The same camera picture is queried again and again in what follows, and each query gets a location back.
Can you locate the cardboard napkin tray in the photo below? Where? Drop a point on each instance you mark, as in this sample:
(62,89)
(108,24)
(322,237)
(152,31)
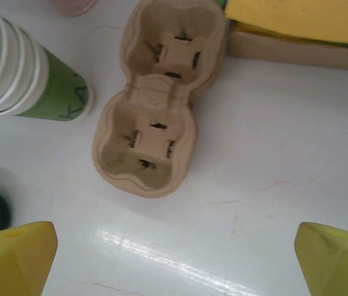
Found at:
(284,52)

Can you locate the brown pulp cup carrier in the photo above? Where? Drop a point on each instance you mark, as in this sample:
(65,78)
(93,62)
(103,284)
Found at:
(158,92)

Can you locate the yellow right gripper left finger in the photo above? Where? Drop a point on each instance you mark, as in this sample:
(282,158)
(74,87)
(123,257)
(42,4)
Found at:
(13,262)

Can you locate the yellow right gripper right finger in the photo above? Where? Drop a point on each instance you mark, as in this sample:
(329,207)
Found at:
(340,265)

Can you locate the pink straw holder cup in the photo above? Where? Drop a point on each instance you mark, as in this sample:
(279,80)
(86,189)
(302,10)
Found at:
(72,7)

